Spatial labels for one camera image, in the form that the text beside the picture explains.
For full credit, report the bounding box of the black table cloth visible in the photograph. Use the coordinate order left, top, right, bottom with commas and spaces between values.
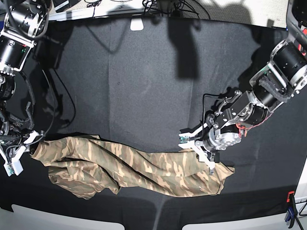
0, 18, 307, 230

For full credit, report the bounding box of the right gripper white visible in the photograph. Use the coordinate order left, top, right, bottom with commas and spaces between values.
0, 131, 44, 164

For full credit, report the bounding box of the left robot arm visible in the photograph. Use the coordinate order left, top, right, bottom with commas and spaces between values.
179, 0, 307, 174

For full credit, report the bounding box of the camouflage t-shirt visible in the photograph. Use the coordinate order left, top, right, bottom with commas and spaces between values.
31, 136, 235, 200

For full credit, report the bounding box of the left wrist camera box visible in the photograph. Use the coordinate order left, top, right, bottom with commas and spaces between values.
179, 134, 190, 144

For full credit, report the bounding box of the orange blue clamp right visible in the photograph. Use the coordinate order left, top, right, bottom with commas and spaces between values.
285, 191, 298, 229

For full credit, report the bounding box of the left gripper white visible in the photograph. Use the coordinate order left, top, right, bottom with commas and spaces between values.
178, 124, 221, 175

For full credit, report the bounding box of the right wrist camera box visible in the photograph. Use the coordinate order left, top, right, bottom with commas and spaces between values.
3, 161, 24, 176

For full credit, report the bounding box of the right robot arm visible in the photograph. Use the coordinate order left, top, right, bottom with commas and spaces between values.
0, 0, 52, 176

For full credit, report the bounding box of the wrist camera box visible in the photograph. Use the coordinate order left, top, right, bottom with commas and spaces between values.
3, 161, 24, 176
179, 134, 190, 144

